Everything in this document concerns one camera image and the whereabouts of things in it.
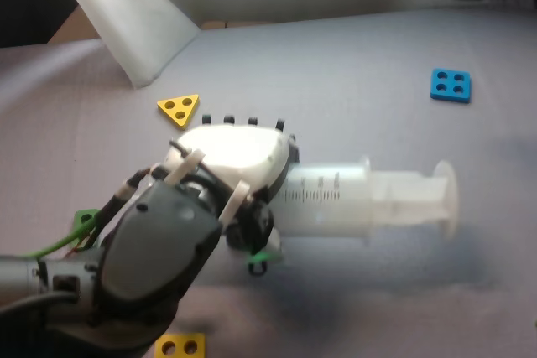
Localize large clear plastic syringe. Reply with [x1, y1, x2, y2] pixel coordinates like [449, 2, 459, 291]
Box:
[268, 156, 461, 248]

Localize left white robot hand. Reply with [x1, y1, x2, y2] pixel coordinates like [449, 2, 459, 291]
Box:
[165, 113, 302, 278]

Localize yellow triangle block three holes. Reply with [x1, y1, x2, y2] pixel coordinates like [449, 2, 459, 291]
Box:
[156, 92, 201, 130]

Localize green rectangular block two holes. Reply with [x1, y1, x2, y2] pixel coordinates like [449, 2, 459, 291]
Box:
[73, 208, 102, 233]

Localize grey table cloth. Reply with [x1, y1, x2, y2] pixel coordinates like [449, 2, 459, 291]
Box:
[0, 8, 537, 358]

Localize blue square block four holes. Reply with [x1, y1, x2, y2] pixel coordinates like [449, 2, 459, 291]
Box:
[428, 67, 472, 104]

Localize white slanted board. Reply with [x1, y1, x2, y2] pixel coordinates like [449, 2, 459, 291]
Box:
[44, 0, 202, 90]

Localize yellow rectangular block two holes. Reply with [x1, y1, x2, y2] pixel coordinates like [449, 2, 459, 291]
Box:
[154, 332, 207, 358]

